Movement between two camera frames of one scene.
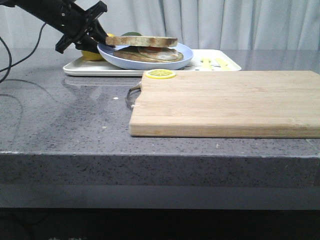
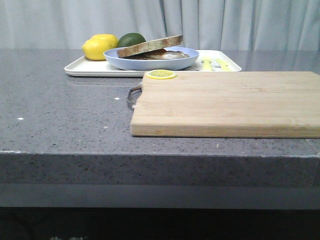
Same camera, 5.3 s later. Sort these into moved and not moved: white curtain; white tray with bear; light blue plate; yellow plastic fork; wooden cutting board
Moved: light blue plate
Not moved: white curtain; white tray with bear; wooden cutting board; yellow plastic fork
